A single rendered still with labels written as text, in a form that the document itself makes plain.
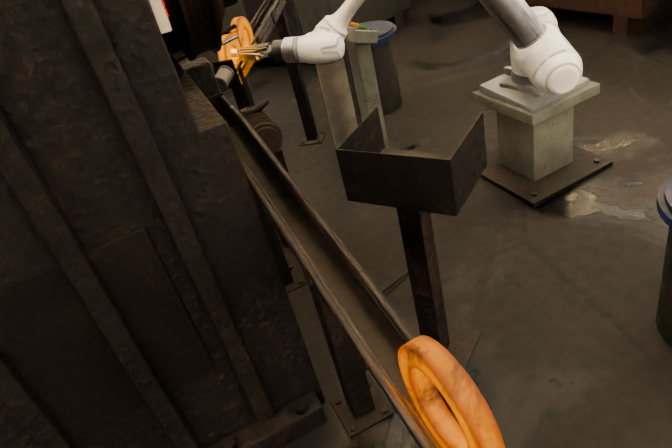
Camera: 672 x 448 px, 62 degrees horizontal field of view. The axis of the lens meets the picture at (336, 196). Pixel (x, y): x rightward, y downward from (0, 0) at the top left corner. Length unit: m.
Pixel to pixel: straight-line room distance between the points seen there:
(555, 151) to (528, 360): 0.93
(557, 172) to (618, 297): 0.67
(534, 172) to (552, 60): 0.54
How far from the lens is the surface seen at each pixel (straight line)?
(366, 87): 2.49
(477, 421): 0.68
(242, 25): 2.21
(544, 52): 1.87
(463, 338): 1.70
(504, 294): 1.83
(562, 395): 1.59
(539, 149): 2.22
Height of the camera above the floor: 1.28
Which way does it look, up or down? 32 degrees down
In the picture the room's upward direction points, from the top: 14 degrees counter-clockwise
